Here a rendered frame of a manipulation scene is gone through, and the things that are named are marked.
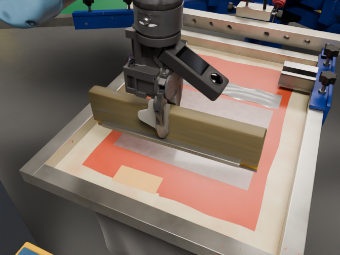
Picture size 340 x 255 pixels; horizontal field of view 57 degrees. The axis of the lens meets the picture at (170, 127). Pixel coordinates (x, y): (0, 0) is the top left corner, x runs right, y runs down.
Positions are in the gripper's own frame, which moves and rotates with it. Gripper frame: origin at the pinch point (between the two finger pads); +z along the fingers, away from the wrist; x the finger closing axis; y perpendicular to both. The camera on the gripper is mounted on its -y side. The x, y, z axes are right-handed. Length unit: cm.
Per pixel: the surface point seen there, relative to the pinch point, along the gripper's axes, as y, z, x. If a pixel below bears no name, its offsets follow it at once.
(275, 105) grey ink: -17.5, 13.8, -35.0
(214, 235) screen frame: -14.4, 10.5, 12.4
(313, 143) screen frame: -28.3, 10.4, -19.4
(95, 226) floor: 53, 110, -23
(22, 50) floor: 230, 111, -155
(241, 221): -18.1, 14.0, 5.4
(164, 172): 1.2, 14.1, 0.3
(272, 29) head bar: -9, 6, -67
